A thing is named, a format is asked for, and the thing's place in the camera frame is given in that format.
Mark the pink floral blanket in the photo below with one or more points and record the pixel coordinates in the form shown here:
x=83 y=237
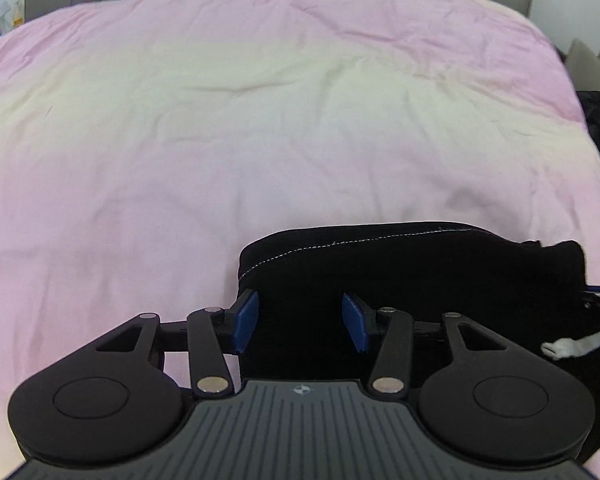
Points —
x=230 y=135

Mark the grey upholstered chair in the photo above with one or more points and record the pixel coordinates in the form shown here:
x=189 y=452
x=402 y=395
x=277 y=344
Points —
x=592 y=72

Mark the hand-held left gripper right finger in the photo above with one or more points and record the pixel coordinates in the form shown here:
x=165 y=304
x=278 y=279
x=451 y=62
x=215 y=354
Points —
x=355 y=320

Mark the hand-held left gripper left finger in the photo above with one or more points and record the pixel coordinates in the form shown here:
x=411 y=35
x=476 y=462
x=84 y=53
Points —
x=245 y=317

